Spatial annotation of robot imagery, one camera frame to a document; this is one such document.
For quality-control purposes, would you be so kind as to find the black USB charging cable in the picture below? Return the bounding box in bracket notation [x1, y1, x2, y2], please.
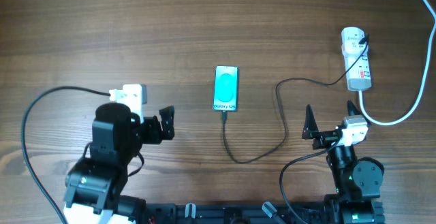
[221, 33, 372, 165]

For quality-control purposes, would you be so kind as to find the blue Galaxy smartphone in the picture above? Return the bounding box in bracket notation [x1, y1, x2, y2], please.
[213, 65, 238, 112]

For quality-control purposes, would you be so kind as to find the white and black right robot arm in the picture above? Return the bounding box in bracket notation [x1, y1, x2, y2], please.
[302, 101, 386, 224]

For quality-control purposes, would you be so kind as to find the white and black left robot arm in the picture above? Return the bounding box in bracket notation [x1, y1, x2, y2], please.
[63, 103, 174, 223]

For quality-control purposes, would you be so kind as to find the white USB charger plug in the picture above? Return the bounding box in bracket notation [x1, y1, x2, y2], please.
[341, 37, 368, 57]

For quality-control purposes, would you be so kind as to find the white power strip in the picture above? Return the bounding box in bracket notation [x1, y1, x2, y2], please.
[341, 27, 372, 92]

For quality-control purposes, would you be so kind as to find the white power strip cord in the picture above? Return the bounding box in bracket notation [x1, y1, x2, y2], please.
[358, 0, 436, 127]

